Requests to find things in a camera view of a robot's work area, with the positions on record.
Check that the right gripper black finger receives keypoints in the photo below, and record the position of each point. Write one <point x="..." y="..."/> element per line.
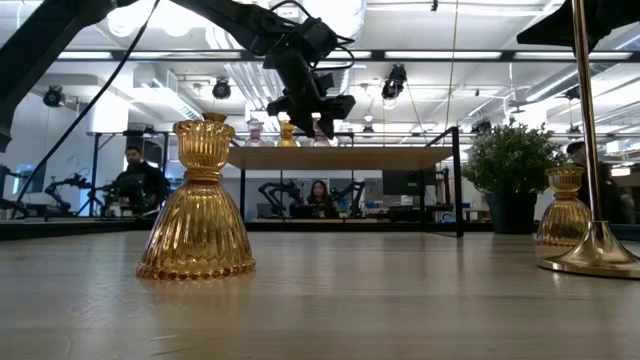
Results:
<point x="552" y="27"/>
<point x="596" y="39"/>

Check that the pink ribbed glass candle holder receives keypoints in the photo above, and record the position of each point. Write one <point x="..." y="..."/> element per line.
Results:
<point x="255" y="137"/>
<point x="321" y="143"/>

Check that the amber ribbed glass candle holder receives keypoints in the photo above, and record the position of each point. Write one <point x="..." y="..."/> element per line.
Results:
<point x="562" y="217"/>
<point x="197" y="225"/>
<point x="287" y="139"/>

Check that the tallest brass candlestick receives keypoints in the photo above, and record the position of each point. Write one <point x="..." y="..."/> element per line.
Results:
<point x="597" y="250"/>

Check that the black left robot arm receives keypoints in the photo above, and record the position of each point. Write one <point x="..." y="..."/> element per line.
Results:
<point x="45" y="45"/>

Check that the black tabletop robot arm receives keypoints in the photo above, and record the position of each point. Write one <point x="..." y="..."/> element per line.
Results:
<point x="65" y="187"/>
<point x="275" y="192"/>
<point x="352" y="192"/>

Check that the wooden shelf black metal legs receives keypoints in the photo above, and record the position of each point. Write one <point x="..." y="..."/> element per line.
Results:
<point x="300" y="159"/>

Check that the black ceiling spotlight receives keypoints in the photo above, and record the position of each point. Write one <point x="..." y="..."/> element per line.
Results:
<point x="53" y="96"/>
<point x="572" y="93"/>
<point x="394" y="82"/>
<point x="481" y="126"/>
<point x="221" y="90"/>

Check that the dark computer monitor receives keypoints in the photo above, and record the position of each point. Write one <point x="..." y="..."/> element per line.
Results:
<point x="400" y="182"/>

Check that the green potted plant black pot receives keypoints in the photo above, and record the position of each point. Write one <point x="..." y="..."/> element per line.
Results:
<point x="510" y="160"/>

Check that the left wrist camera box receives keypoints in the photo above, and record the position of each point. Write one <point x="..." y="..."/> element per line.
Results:
<point x="320" y="36"/>

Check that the silver ventilation duct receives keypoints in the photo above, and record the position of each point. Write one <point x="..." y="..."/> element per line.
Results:
<point x="352" y="15"/>

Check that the black aluminium table frame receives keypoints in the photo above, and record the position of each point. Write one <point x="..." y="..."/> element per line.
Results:
<point x="280" y="226"/>

